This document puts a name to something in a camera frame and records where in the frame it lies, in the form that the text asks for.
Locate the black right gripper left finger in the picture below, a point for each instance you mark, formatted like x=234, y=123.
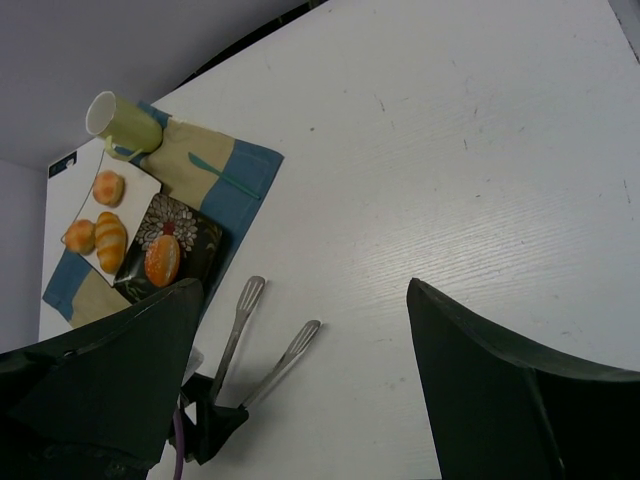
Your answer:
x=112, y=384

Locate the light green mug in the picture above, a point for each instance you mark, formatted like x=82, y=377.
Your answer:
x=126, y=129

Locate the striped long bread roll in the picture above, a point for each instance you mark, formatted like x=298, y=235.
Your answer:
x=110, y=242

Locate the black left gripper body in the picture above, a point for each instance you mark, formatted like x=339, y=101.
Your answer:
x=206, y=426

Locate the black floral square plate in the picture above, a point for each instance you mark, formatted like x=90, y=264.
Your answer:
x=198, y=238

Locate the blue and beige placemat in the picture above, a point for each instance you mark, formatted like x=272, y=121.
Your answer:
x=80, y=292

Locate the teal plastic knife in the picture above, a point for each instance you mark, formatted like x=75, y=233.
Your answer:
x=201, y=164

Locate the white rectangular plate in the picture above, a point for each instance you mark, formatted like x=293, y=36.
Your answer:
x=139, y=189

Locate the round flower bread roll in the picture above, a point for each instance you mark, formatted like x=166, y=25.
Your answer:
x=108, y=188

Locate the metal tongs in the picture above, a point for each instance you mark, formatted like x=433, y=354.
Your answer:
x=243, y=336

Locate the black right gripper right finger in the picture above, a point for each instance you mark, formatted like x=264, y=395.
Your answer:
x=502, y=406

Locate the sesame oval bread roll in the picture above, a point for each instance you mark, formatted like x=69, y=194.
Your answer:
x=162, y=260

